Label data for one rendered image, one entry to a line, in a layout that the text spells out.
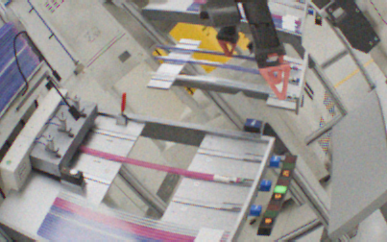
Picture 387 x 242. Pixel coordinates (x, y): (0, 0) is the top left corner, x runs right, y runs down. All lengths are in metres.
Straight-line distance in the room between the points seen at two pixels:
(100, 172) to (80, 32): 1.21
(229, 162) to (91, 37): 1.25
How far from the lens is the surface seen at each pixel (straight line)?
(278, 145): 1.95
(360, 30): 1.35
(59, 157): 1.75
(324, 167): 2.87
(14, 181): 1.72
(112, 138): 1.91
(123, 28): 2.76
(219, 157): 1.82
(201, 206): 1.66
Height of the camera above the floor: 1.37
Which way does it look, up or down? 14 degrees down
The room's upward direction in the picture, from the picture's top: 42 degrees counter-clockwise
